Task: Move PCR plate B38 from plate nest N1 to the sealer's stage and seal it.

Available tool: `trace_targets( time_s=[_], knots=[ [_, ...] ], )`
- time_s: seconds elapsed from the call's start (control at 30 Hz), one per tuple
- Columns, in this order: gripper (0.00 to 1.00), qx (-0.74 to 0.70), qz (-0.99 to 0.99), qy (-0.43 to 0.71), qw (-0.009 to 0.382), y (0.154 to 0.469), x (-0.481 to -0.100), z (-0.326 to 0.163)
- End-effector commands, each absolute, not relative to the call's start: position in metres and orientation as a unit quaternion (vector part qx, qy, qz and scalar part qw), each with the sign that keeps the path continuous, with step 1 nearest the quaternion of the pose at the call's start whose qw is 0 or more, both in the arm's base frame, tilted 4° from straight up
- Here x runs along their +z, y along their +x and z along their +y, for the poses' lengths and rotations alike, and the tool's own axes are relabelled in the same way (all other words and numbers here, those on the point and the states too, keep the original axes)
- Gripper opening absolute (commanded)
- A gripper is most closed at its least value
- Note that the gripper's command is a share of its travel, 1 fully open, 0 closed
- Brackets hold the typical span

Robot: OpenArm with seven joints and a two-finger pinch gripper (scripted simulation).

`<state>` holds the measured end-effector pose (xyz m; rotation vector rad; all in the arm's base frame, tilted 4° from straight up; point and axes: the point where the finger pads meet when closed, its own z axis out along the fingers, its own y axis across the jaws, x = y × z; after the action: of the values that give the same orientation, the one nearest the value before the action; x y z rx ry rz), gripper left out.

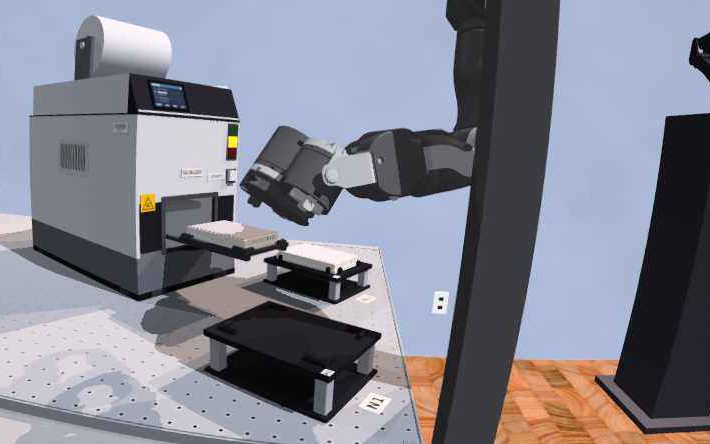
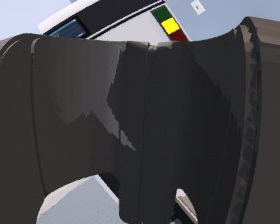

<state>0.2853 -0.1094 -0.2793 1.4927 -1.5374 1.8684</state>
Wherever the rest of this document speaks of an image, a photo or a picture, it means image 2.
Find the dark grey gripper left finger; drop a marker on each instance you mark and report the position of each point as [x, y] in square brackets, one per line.
[72, 108]

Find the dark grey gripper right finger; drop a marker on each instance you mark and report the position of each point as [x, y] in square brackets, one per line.
[214, 127]

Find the white plate with grid of square wells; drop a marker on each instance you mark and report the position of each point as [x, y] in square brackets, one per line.
[186, 209]

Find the white material roll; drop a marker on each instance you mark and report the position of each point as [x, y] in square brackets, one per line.
[64, 14]

